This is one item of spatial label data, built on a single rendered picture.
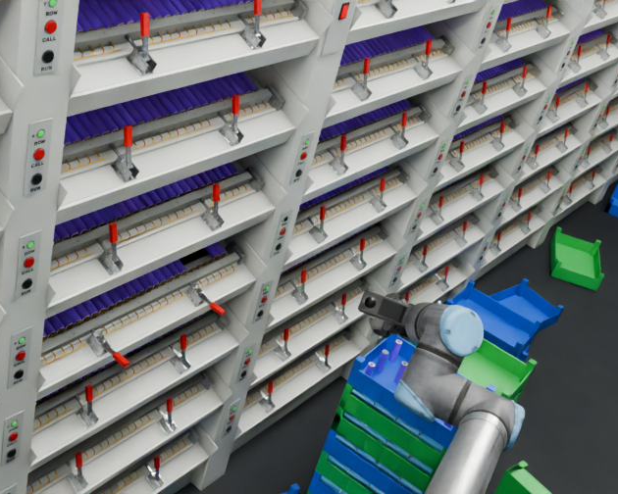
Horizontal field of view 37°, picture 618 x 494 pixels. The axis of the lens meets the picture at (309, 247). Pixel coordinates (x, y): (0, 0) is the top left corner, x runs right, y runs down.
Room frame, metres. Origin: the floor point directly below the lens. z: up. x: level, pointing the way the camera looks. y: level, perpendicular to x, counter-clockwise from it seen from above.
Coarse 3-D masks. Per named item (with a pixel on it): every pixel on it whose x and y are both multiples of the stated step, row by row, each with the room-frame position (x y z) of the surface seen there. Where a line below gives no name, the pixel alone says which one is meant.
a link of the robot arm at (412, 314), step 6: (414, 306) 1.52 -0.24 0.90; (420, 306) 1.51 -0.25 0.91; (408, 312) 1.51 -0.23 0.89; (414, 312) 1.50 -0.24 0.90; (408, 318) 1.50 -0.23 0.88; (414, 318) 1.48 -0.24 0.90; (408, 324) 1.48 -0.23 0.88; (408, 330) 1.48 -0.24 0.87; (414, 330) 1.46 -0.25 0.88; (408, 336) 1.49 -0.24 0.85; (414, 336) 1.46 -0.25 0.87; (414, 342) 1.48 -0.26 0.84
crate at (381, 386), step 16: (400, 352) 1.89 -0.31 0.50; (352, 368) 1.73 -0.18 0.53; (384, 368) 1.82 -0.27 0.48; (352, 384) 1.72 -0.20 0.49; (368, 384) 1.71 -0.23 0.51; (384, 384) 1.76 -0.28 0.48; (384, 400) 1.68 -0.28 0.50; (400, 416) 1.66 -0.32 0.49; (416, 416) 1.65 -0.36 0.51; (432, 432) 1.62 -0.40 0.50; (448, 432) 1.61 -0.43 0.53
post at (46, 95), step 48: (0, 0) 1.11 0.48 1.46; (0, 48) 1.10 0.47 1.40; (48, 96) 1.13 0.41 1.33; (0, 144) 1.10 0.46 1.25; (48, 192) 1.15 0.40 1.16; (0, 240) 1.09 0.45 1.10; (48, 240) 1.16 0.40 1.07; (0, 288) 1.09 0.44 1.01; (0, 336) 1.09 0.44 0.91; (0, 384) 1.10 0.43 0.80; (0, 432) 1.10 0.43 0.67; (0, 480) 1.11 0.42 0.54
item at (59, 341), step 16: (192, 272) 1.58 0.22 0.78; (208, 272) 1.61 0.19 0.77; (160, 288) 1.50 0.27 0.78; (176, 288) 1.52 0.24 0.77; (128, 304) 1.42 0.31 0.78; (144, 304) 1.45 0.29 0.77; (160, 304) 1.48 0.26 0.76; (96, 320) 1.35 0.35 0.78; (112, 320) 1.37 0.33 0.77; (64, 336) 1.28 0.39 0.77; (80, 336) 1.31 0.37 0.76; (48, 352) 1.24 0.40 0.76; (64, 352) 1.26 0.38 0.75
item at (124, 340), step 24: (240, 240) 1.72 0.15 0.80; (192, 264) 1.63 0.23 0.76; (240, 264) 1.71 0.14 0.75; (264, 264) 1.69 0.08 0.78; (216, 288) 1.60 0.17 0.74; (240, 288) 1.65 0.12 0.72; (144, 312) 1.45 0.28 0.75; (168, 312) 1.48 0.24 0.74; (192, 312) 1.51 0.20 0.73; (120, 336) 1.36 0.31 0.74; (144, 336) 1.39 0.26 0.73; (48, 360) 1.24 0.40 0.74; (72, 360) 1.26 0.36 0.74; (96, 360) 1.29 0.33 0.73; (48, 384) 1.19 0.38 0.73
